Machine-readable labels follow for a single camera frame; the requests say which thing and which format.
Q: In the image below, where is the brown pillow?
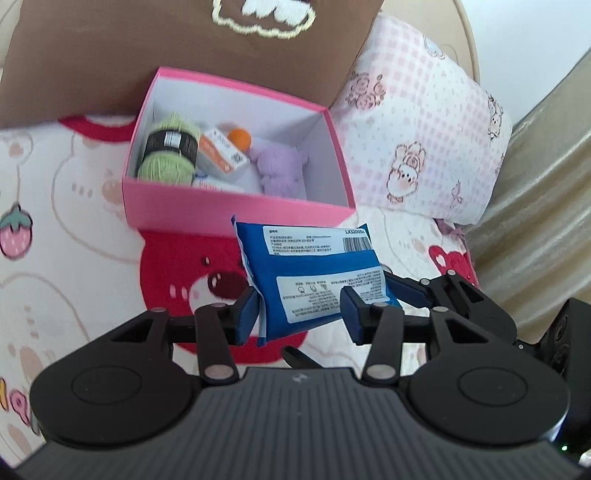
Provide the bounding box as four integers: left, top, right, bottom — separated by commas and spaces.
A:
0, 0, 385, 131

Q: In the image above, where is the green yarn ball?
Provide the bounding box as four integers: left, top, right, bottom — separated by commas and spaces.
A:
136, 113, 201, 188

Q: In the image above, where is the pink checked pillow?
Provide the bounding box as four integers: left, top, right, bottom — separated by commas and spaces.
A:
330, 14, 513, 228

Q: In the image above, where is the beige cloth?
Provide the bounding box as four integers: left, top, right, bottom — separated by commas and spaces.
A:
462, 46, 591, 334

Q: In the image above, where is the pink cardboard box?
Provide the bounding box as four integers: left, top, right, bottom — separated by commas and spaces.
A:
121, 66, 358, 239

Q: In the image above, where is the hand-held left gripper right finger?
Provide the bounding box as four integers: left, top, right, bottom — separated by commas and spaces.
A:
341, 286, 486, 385

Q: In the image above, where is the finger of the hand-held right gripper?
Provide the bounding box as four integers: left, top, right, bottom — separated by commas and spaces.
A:
283, 346, 325, 370
381, 270, 479, 325

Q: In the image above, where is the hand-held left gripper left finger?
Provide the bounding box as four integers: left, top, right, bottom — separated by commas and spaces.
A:
96, 287, 258, 387

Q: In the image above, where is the blue wet wipes packet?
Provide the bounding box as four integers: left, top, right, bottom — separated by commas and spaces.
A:
231, 215, 402, 346

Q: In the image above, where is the purple plush toy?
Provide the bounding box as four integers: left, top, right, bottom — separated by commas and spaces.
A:
249, 142, 310, 199

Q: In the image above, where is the orange white tissue packet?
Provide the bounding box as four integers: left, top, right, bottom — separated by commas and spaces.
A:
198, 128, 250, 181

